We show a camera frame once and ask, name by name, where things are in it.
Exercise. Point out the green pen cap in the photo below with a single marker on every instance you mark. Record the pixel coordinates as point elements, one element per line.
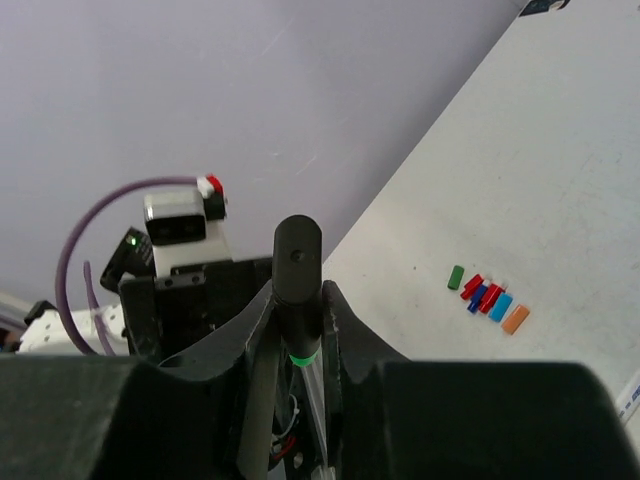
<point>455,278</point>

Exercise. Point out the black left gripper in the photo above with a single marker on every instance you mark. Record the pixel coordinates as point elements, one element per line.
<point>165,316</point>

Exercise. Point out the red pen cap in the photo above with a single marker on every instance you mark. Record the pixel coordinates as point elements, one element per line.
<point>472,287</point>
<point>490,297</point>

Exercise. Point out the left blue corner label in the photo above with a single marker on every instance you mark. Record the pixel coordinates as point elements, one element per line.
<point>535,7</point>

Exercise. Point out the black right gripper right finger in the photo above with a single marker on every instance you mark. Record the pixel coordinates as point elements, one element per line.
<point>353,356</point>

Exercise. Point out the orange pen cap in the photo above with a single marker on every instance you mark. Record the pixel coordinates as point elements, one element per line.
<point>515,319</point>

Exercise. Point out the light blue pen cap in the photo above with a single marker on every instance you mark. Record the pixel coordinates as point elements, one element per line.
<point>500,307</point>

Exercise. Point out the green black highlighter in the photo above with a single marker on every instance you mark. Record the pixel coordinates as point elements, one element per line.
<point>297,285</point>

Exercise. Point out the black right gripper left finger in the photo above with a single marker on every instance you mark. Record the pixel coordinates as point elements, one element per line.
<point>237,365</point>

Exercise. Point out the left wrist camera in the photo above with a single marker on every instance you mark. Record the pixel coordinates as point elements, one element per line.
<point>185,227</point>

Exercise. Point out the orange capped white pen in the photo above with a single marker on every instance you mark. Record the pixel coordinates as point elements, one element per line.
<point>627,400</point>

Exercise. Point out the dark blue pen cap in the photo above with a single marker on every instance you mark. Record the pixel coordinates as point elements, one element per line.
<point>476,298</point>

